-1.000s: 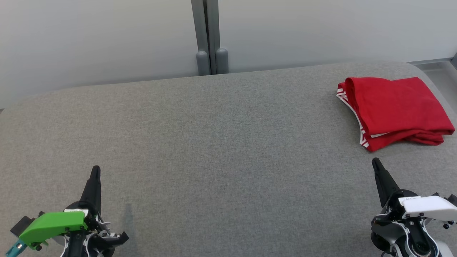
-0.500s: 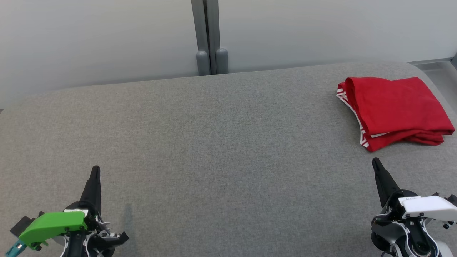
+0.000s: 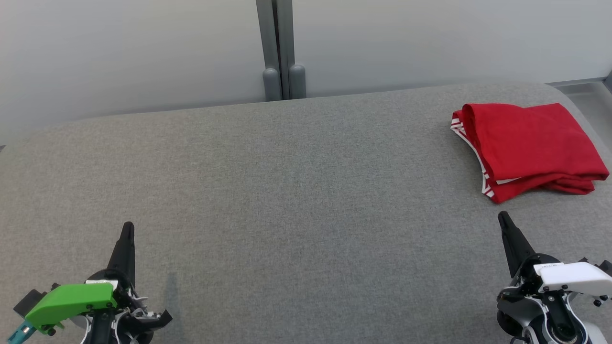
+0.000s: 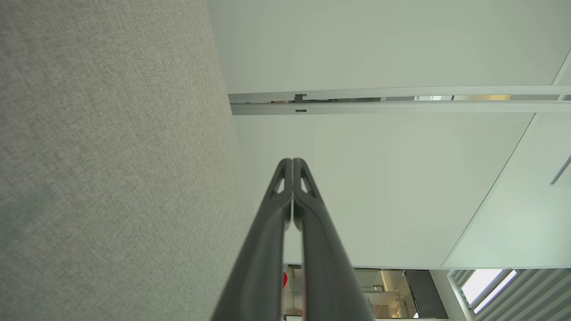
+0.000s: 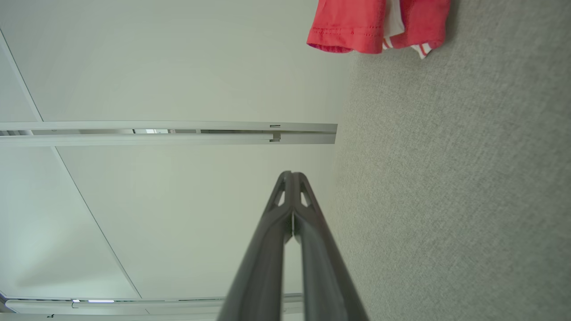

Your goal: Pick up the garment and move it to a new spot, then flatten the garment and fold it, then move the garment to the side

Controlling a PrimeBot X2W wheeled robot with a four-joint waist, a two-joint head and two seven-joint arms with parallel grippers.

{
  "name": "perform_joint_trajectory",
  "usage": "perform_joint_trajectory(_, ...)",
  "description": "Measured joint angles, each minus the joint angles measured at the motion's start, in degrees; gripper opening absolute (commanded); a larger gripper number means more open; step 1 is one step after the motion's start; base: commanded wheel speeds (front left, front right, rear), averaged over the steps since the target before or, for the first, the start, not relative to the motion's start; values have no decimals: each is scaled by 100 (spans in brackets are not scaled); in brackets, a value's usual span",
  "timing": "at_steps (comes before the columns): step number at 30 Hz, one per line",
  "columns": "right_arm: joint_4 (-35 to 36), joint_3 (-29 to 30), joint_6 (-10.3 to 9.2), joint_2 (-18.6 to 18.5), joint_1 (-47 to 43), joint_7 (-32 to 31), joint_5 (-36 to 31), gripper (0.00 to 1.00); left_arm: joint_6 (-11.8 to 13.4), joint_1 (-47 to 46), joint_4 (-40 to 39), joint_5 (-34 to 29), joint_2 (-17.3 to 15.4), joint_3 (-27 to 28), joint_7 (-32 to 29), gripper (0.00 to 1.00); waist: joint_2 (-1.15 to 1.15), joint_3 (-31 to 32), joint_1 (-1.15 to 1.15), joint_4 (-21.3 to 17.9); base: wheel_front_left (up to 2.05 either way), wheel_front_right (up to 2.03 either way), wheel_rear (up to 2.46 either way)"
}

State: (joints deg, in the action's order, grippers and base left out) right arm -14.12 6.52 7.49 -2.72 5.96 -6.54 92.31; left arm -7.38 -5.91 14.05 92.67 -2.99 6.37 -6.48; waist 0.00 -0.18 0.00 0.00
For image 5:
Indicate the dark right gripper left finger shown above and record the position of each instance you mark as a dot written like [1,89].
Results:
[263,267]

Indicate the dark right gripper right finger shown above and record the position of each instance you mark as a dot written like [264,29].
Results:
[321,267]

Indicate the red white basketball jersey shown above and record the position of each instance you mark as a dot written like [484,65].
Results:
[343,22]

